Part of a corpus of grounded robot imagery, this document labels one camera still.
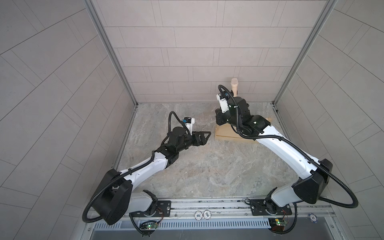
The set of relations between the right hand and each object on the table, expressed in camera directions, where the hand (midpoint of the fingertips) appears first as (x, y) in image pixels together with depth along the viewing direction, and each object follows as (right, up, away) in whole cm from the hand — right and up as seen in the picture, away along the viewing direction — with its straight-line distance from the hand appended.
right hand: (214, 111), depth 74 cm
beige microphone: (+15, +19, +19) cm, 30 cm away
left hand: (-3, -12, +3) cm, 13 cm away
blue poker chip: (+45, -50, -6) cm, 67 cm away
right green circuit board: (+29, -52, -6) cm, 59 cm away
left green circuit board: (-29, -51, -9) cm, 59 cm away
